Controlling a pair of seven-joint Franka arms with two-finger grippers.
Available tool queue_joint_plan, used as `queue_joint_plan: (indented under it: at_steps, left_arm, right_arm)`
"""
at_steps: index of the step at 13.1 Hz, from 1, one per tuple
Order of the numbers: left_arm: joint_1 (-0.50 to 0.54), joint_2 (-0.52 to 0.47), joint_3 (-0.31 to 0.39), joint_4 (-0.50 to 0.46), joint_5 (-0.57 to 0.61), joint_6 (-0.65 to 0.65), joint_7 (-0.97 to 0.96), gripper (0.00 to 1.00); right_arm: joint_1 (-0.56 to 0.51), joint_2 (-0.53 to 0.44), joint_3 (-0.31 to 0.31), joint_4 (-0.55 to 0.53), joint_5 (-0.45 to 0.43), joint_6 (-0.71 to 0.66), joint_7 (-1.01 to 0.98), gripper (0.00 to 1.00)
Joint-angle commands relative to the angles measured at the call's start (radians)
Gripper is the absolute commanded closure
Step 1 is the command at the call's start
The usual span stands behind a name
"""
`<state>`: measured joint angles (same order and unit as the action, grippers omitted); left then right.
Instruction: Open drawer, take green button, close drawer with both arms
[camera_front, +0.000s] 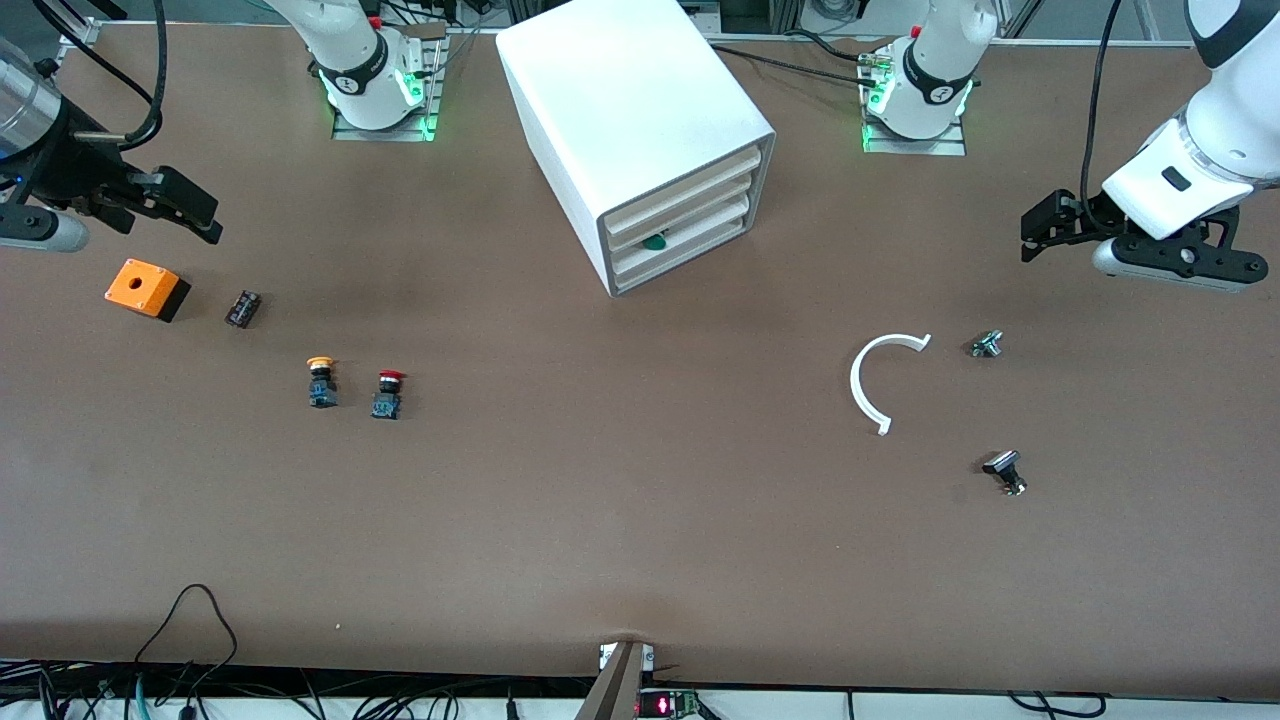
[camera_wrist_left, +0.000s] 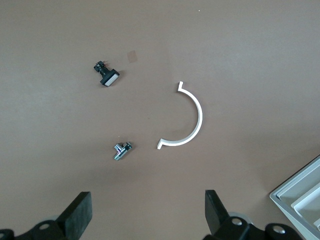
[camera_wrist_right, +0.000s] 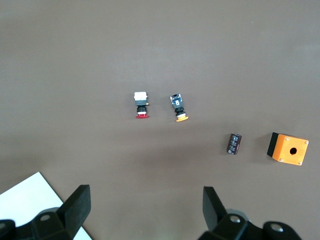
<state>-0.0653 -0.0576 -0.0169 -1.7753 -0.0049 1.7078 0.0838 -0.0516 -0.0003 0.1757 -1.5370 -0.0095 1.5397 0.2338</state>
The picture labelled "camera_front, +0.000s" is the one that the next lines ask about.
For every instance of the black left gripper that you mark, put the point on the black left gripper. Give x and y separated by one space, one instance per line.
1078 221

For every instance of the red push button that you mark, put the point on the red push button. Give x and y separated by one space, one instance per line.
387 398

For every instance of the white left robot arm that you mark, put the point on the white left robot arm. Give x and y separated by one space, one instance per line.
1220 130

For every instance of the small black contact block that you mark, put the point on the small black contact block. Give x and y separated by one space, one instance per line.
243 309

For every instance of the white post bracket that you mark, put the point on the white post bracket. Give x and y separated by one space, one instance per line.
604 656

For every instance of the yellow push button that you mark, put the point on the yellow push button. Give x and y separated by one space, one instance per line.
321 385

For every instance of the orange button enclosure box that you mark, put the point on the orange button enclosure box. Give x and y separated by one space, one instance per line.
140 283

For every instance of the green push button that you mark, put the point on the green push button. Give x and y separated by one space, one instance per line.
655 241

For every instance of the white curved plastic arc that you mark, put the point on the white curved plastic arc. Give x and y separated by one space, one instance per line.
856 385

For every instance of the black flat-head switch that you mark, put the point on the black flat-head switch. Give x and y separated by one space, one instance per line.
1003 466

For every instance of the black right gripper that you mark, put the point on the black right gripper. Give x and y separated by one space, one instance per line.
68 168

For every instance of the brown wooden post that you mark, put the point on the brown wooden post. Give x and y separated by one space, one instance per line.
615 695

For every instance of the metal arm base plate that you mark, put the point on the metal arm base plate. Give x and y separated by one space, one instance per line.
915 146
385 134

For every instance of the red LED circuit board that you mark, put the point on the red LED circuit board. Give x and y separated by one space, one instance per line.
665 706

